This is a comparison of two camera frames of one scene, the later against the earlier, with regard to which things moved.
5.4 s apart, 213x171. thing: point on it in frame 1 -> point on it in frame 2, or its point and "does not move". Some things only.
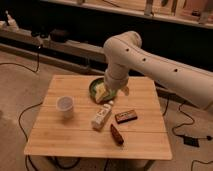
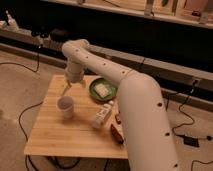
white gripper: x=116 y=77 -> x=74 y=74
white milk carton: x=102 y=116 does not move
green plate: x=100 y=92 does not move
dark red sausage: x=116 y=135 does not move
